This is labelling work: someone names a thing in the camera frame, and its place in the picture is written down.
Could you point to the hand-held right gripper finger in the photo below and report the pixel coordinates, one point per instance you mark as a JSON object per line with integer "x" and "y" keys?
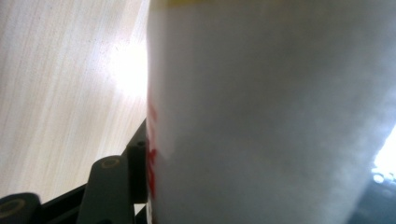
{"x": 137, "y": 174}

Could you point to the red and white sugar pouch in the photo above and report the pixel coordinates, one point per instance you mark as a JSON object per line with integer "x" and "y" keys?
{"x": 264, "y": 109}

